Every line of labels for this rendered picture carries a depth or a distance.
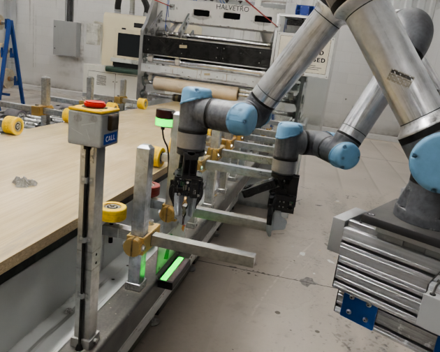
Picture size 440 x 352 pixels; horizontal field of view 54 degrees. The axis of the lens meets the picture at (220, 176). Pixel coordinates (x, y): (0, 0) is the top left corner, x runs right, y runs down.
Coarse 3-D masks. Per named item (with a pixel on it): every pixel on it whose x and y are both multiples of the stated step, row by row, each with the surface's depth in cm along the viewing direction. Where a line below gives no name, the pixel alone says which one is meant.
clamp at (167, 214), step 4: (184, 200) 144; (164, 204) 137; (164, 208) 135; (168, 208) 135; (172, 208) 136; (160, 212) 136; (164, 212) 135; (168, 212) 135; (172, 212) 135; (160, 216) 136; (164, 216) 136; (168, 216) 135; (172, 216) 135; (164, 220) 136; (168, 220) 136; (172, 220) 135; (176, 220) 138
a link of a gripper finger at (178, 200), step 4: (176, 196) 114; (180, 196) 114; (176, 200) 114; (180, 200) 114; (176, 204) 114; (180, 204) 114; (176, 208) 114; (180, 208) 115; (176, 212) 114; (180, 212) 115; (176, 216) 115; (180, 216) 115; (180, 220) 116
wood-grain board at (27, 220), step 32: (32, 128) 211; (64, 128) 221; (128, 128) 242; (160, 128) 254; (0, 160) 152; (32, 160) 157; (64, 160) 162; (128, 160) 173; (0, 192) 122; (32, 192) 125; (64, 192) 128; (128, 192) 139; (0, 224) 102; (32, 224) 104; (64, 224) 106; (0, 256) 87
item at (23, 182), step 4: (16, 176) 133; (24, 176) 132; (16, 180) 130; (20, 180) 132; (24, 180) 131; (28, 180) 132; (32, 180) 131; (16, 184) 129; (20, 184) 128; (24, 184) 128; (28, 184) 130; (32, 184) 130; (36, 184) 131
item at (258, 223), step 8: (152, 200) 143; (160, 200) 143; (160, 208) 143; (184, 208) 141; (200, 208) 141; (208, 208) 141; (200, 216) 140; (208, 216) 140; (216, 216) 139; (224, 216) 138; (232, 216) 138; (240, 216) 138; (248, 216) 139; (232, 224) 138; (240, 224) 137; (248, 224) 137; (256, 224) 136; (264, 224) 136
